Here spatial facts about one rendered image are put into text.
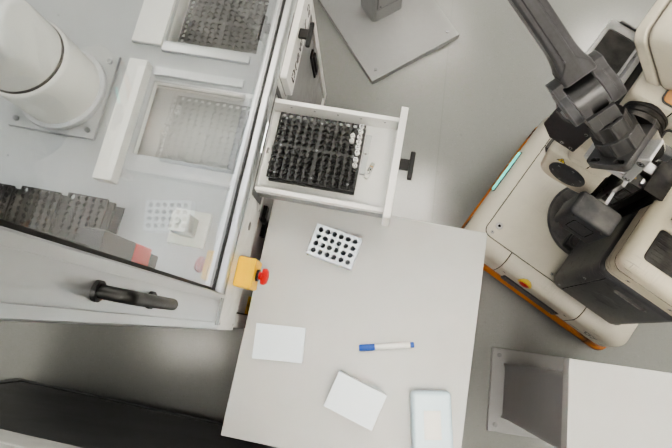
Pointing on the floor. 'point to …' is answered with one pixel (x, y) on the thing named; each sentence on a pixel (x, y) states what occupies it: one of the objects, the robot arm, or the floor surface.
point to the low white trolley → (358, 328)
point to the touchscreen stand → (387, 13)
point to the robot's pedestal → (579, 402)
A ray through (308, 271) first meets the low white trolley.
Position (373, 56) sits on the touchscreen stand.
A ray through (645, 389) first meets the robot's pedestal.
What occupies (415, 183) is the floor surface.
